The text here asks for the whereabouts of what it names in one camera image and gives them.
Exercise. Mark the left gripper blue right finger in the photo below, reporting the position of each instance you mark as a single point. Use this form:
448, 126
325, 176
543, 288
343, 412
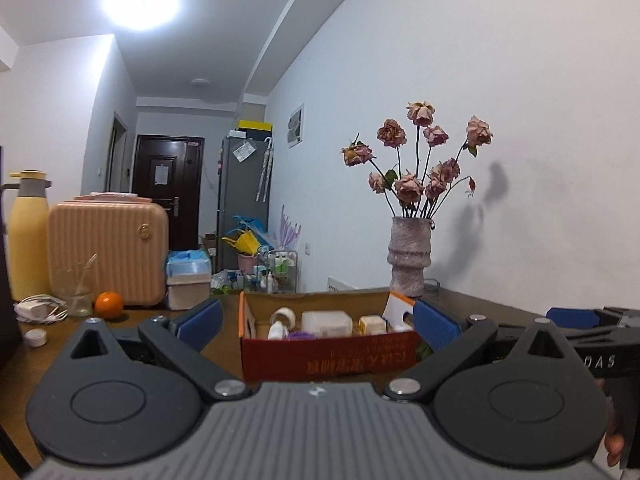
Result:
435, 325

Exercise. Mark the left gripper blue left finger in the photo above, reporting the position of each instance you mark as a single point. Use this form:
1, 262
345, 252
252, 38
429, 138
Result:
198, 326

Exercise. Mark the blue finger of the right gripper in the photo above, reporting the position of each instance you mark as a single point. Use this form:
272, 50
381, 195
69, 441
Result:
573, 318

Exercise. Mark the small yellow white container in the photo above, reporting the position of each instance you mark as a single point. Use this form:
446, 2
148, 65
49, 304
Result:
370, 325

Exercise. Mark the white tape roll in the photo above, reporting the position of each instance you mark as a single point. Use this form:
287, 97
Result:
285, 316

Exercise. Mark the purple round lid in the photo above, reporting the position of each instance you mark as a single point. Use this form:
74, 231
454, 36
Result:
301, 336

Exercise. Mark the translucent white plastic container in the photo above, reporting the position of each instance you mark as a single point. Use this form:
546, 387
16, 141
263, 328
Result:
327, 324

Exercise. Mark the white spray bottle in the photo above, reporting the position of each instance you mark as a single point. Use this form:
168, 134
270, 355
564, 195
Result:
278, 331

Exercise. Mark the person's hand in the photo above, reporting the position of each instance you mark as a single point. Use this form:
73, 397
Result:
613, 441

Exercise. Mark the blue white tissue box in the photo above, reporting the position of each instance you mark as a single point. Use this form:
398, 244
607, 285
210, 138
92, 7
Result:
188, 275

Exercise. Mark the pink ceramic vase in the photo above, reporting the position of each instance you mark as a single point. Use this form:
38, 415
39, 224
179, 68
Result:
409, 254

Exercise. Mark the orange fruit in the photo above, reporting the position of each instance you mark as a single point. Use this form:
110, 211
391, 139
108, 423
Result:
109, 306

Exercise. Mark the yellow watering can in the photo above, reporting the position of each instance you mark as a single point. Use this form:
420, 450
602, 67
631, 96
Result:
246, 243

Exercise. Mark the red cardboard box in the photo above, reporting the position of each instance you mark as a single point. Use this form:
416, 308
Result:
265, 360

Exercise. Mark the pink ribbed suitcase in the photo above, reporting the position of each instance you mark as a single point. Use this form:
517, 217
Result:
109, 242

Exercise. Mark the clear glass with straw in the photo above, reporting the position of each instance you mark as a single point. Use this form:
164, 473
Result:
77, 289

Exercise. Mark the dried pink roses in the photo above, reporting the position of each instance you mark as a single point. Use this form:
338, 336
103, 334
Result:
417, 185

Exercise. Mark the small white cap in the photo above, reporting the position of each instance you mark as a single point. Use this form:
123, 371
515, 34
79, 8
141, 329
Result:
35, 338

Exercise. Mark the dark brown door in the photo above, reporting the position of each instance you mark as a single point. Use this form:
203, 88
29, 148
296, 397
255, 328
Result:
168, 170

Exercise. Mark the grey refrigerator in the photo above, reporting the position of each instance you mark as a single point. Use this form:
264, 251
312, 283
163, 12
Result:
240, 168

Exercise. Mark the black paper bag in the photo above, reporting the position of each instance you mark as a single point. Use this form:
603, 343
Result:
10, 333

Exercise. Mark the yellow thermos jug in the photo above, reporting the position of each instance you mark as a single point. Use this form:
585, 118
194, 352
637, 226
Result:
27, 234

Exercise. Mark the yellow box on refrigerator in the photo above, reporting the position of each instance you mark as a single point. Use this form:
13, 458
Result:
252, 125

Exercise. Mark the wire rack with bottles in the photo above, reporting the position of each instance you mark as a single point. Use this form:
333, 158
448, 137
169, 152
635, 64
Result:
282, 270

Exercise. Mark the white charger with cable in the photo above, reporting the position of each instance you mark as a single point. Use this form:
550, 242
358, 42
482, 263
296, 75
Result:
41, 309

